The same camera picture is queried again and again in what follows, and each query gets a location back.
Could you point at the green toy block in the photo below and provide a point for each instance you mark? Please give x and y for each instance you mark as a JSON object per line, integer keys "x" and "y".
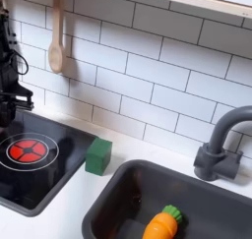
{"x": 97, "y": 157}

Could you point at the wooden spoon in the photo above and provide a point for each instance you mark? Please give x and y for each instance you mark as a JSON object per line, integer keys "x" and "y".
{"x": 56, "y": 52}

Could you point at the dark grey sink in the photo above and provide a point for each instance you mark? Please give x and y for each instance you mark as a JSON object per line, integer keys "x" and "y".
{"x": 213, "y": 210}

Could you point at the black toy stove top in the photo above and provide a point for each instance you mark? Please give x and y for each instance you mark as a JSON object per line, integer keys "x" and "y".
{"x": 49, "y": 184}

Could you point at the dark grey tap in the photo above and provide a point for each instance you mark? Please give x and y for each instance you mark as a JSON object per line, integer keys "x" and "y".
{"x": 213, "y": 161}

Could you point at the orange toy carrot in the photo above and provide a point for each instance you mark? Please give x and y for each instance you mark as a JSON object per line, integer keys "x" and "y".
{"x": 162, "y": 225}

